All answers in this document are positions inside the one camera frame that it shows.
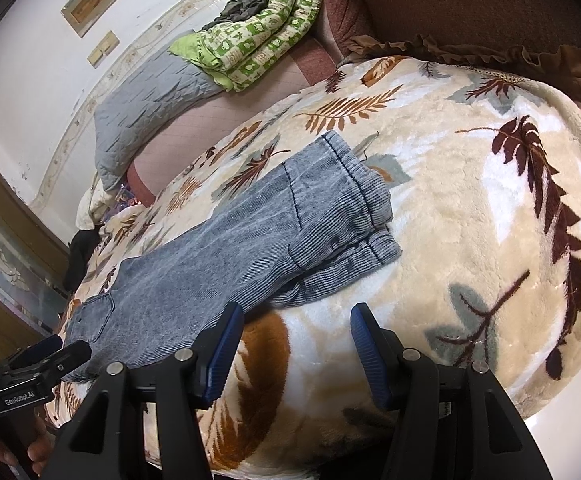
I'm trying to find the pink sofa cushion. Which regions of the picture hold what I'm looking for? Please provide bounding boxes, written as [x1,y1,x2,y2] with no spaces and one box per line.
[127,37,341,206]

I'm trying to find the green patterned folded blanket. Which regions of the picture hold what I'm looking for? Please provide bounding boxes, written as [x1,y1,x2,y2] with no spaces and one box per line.
[169,0,322,92]

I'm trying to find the brown wooden glass door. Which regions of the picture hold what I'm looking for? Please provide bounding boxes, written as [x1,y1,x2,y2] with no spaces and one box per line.
[0,174,68,361]

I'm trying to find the black cloth at bed edge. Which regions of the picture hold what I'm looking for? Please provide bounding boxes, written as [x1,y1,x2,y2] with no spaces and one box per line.
[63,226,100,294]

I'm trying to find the dark grey crumpled garment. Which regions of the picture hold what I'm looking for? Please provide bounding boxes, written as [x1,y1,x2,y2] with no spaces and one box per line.
[202,0,270,30]

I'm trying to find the framed wall panel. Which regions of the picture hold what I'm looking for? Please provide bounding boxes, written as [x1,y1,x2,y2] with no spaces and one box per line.
[60,0,132,39]

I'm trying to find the person left hand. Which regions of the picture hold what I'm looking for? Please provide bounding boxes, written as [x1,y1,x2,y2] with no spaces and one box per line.
[0,414,52,480]

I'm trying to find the grey acid-wash denim pants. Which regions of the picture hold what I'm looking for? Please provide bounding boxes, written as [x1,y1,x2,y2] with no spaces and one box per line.
[65,132,401,382]

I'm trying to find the leaf-patterned beige plush blanket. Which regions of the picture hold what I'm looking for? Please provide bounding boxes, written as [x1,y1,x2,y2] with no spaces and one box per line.
[45,56,581,479]

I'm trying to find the grey quilted pillow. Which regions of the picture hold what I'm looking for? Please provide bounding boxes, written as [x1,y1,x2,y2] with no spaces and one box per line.
[94,47,222,191]

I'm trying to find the beige wall switches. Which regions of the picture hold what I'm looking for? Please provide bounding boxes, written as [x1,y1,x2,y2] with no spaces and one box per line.
[88,30,119,68]

